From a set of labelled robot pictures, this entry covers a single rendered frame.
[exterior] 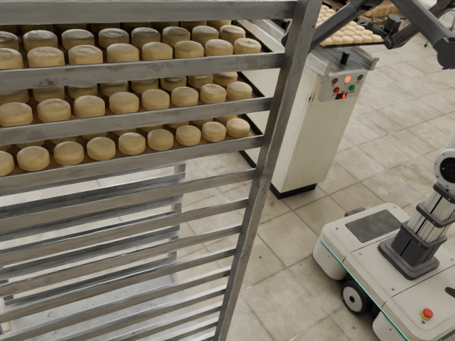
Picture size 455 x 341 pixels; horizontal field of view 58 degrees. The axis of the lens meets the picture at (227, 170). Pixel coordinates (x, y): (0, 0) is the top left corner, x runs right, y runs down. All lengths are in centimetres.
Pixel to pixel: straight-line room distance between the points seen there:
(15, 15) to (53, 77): 9
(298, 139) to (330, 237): 53
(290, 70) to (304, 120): 135
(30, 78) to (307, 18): 43
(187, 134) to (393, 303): 131
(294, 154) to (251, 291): 74
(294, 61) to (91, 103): 35
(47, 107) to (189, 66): 24
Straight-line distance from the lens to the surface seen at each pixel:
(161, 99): 74
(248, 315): 192
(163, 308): 117
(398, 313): 187
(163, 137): 80
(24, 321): 175
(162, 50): 70
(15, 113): 71
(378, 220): 217
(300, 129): 210
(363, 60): 217
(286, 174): 227
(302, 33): 72
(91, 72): 64
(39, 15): 60
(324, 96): 202
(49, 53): 68
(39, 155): 77
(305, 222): 237
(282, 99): 77
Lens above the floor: 162
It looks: 39 degrees down
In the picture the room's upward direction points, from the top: 11 degrees clockwise
